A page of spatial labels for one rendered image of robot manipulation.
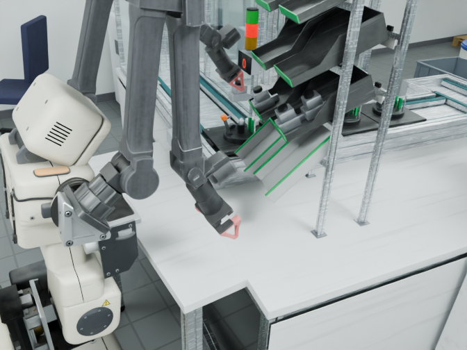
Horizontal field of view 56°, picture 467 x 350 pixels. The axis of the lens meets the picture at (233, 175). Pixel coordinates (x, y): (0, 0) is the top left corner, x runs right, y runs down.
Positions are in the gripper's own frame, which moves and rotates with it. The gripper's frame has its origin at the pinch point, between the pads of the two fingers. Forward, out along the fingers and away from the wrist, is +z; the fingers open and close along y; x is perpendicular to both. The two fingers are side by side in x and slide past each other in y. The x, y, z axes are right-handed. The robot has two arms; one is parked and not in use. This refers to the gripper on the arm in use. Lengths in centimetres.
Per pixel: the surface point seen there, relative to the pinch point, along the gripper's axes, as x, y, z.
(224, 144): 17.8, -4.2, 13.0
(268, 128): 3.4, -22.1, 6.9
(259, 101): 2.1, -27.9, -7.9
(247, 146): 12.7, -20.7, 8.1
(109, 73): 49, 307, 70
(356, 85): -18, -52, -7
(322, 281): 23, -71, 24
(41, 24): 60, 243, -14
